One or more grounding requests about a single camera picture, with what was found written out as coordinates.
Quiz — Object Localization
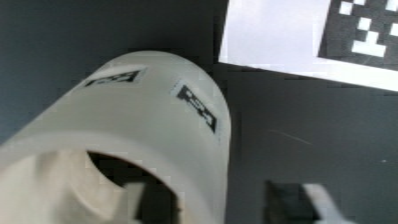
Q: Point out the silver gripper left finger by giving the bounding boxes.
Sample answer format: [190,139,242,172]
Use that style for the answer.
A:
[121,181,179,224]

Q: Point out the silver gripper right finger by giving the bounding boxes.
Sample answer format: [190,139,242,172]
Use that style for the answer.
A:
[263,179,361,224]

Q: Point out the white lamp shade cone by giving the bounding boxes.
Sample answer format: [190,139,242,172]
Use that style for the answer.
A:
[0,51,231,224]

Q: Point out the white marker sheet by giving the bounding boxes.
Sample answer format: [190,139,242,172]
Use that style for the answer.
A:
[218,0,398,92]

